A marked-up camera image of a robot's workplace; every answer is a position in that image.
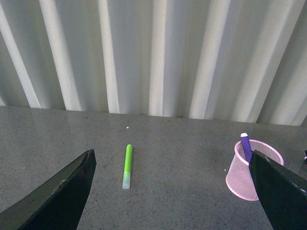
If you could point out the white pleated curtain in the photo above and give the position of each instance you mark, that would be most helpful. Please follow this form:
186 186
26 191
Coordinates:
236 60

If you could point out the purple marker pen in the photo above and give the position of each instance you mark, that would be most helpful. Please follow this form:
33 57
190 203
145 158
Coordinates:
246 146

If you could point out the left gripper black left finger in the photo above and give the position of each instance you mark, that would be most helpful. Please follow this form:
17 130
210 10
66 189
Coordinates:
58 203

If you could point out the pink mesh pen cup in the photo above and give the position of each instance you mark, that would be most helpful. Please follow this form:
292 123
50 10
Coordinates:
238 178

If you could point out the green marker pen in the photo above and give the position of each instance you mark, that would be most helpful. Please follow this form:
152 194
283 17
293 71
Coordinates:
127 167

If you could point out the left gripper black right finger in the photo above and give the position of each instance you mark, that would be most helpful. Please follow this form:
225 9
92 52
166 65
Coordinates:
282 193

